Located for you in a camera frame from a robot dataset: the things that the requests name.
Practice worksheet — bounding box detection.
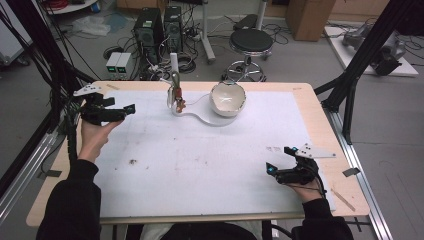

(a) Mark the person's right hand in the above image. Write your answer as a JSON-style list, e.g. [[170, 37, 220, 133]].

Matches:
[[287, 179, 326, 204]]

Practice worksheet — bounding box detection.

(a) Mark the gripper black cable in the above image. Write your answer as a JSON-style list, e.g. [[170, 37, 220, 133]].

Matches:
[[64, 108, 80, 165], [313, 164, 328, 198]]

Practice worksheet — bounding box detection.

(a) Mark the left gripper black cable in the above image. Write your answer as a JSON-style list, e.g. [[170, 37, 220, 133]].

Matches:
[[64, 108, 80, 165]]

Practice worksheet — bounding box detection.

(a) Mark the black tape cross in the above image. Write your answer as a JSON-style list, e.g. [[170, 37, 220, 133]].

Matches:
[[346, 216, 372, 233]]

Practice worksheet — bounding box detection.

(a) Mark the large black computer tower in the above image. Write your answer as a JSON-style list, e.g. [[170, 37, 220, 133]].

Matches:
[[133, 7, 165, 68]]

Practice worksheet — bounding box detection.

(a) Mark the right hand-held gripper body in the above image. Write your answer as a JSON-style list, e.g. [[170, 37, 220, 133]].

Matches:
[[275, 143, 337, 186]]

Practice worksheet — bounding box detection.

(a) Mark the grey robot part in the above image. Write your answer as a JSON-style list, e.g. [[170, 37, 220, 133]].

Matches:
[[341, 23, 372, 48]]

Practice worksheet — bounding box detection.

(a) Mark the white wheeled table leg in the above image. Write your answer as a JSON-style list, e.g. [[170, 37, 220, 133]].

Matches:
[[199, 0, 217, 65]]

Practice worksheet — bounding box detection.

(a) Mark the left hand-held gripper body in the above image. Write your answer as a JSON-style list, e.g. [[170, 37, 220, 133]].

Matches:
[[72, 84, 128, 127]]

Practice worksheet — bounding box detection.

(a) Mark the wooden table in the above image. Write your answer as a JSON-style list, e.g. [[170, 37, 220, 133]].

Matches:
[[25, 80, 371, 228]]

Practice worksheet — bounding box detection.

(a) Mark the dark robot part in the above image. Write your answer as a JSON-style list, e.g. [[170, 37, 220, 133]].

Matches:
[[369, 31, 408, 77]]

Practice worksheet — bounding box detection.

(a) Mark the black tape strip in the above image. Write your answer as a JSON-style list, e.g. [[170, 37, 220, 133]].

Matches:
[[36, 169, 63, 179]]

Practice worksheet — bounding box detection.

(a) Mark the white power supply box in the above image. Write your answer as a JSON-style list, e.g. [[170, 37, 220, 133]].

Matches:
[[115, 52, 133, 80], [105, 51, 123, 80]]

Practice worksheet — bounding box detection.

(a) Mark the black round stool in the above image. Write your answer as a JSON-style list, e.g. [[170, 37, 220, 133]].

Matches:
[[222, 28, 275, 83]]

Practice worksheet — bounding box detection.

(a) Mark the cardboard box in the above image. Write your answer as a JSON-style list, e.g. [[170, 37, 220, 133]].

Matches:
[[285, 0, 337, 43]]

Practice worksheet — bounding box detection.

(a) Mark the white floor board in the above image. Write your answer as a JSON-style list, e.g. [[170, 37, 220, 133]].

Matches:
[[323, 25, 419, 78]]

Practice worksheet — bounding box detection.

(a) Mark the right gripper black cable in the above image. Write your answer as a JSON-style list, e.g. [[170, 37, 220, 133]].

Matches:
[[313, 164, 328, 198]]

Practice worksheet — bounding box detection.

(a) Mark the round white table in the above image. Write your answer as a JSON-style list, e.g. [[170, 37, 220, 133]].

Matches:
[[43, 0, 99, 15]]

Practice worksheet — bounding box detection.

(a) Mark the clear plastic bag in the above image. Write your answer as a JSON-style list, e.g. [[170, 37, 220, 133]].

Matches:
[[71, 15, 112, 37]]

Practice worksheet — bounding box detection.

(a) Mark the keychain with olive strap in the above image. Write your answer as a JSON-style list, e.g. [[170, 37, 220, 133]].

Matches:
[[166, 71, 188, 115]]

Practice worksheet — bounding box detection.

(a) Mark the person's left hand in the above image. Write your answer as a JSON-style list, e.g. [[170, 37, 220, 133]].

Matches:
[[77, 118, 124, 164]]

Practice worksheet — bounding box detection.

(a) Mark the white post stand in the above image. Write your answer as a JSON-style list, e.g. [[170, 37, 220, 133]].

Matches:
[[159, 52, 241, 128]]

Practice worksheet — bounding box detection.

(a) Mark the grey tape piece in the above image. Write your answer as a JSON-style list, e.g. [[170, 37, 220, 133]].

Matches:
[[342, 167, 362, 178]]

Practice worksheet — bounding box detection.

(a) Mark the coiled black cable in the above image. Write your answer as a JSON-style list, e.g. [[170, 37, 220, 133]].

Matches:
[[176, 53, 198, 75]]

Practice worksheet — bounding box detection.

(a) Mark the slim black computer tower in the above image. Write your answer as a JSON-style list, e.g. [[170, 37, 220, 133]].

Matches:
[[163, 5, 184, 54]]

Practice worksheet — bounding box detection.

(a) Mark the black frame strut with brace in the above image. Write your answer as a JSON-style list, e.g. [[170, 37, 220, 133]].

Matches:
[[313, 0, 424, 146]]

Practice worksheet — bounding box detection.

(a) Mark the white upright post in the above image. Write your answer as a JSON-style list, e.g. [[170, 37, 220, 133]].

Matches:
[[254, 0, 270, 31]]

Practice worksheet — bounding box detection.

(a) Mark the short aluminium rail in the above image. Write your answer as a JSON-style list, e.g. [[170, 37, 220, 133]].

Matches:
[[0, 131, 59, 224]]

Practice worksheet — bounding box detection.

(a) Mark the black frame strut with cables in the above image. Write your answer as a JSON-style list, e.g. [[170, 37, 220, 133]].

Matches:
[[0, 0, 98, 198]]

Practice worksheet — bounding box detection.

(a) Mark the white bowl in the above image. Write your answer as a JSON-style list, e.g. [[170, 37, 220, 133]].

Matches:
[[208, 80, 248, 118]]

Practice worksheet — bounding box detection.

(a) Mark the white table mat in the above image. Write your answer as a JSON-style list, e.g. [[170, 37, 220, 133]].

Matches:
[[93, 89, 336, 219]]

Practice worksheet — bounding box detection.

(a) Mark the long aluminium rail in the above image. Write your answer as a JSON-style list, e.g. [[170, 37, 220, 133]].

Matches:
[[321, 108, 395, 240]]

